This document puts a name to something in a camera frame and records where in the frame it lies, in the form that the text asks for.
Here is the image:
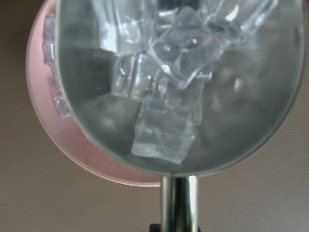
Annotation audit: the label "stainless steel ice scoop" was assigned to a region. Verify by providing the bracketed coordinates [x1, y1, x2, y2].
[55, 0, 308, 232]

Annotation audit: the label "clear plastic ice cubes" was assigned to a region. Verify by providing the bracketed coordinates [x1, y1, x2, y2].
[43, 0, 277, 164]

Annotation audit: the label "pink plastic bowl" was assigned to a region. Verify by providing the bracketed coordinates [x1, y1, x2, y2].
[26, 0, 160, 188]

